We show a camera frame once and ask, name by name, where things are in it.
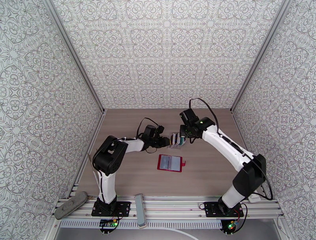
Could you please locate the red leather card holder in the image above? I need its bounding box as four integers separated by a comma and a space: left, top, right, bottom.
157, 154, 186, 173

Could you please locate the white slotted cable duct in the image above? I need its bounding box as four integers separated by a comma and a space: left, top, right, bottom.
60, 220, 223, 229

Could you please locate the grey flat stone weight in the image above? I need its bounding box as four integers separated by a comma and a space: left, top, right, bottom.
54, 191, 88, 220

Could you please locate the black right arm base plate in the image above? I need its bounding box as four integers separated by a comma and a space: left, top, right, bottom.
203, 202, 245, 218

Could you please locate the grey metal panel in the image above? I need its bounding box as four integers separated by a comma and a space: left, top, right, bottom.
53, 218, 283, 240

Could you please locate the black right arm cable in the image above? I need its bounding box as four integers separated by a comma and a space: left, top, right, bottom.
188, 97, 274, 201

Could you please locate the white curved cable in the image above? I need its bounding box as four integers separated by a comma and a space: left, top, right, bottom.
148, 227, 199, 240

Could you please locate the aluminium corner post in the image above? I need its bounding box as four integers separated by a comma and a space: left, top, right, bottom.
229, 0, 293, 113
42, 0, 105, 113

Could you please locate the aluminium rail frame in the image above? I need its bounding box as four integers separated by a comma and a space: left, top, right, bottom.
52, 184, 284, 221

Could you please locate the grey rectangular bar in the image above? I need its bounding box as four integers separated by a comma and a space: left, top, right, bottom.
134, 193, 147, 227

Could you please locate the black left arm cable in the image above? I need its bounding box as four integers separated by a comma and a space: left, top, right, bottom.
92, 117, 160, 193

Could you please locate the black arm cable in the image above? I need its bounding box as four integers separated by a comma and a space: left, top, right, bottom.
92, 117, 160, 193
188, 97, 274, 201

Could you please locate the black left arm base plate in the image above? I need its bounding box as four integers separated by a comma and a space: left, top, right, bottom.
91, 201, 132, 218

